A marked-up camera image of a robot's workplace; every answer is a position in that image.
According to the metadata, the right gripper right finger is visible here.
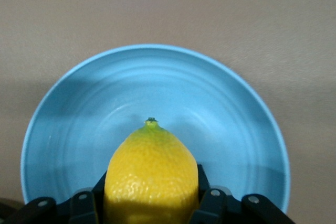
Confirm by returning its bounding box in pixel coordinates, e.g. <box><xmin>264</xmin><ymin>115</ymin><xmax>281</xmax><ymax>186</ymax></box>
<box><xmin>188</xmin><ymin>163</ymin><xmax>295</xmax><ymax>224</ymax></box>

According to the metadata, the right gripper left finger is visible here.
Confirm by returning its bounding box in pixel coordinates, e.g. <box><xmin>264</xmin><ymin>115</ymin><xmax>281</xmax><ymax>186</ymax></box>
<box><xmin>2</xmin><ymin>170</ymin><xmax>107</xmax><ymax>224</ymax></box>

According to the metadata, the yellow lemon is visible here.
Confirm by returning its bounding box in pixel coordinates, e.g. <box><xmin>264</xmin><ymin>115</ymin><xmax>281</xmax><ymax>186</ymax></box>
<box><xmin>104</xmin><ymin>115</ymin><xmax>200</xmax><ymax>224</ymax></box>

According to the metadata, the blue plate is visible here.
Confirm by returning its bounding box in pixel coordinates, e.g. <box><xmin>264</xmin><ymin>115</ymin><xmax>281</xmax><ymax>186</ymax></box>
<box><xmin>20</xmin><ymin>44</ymin><xmax>291</xmax><ymax>214</ymax></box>

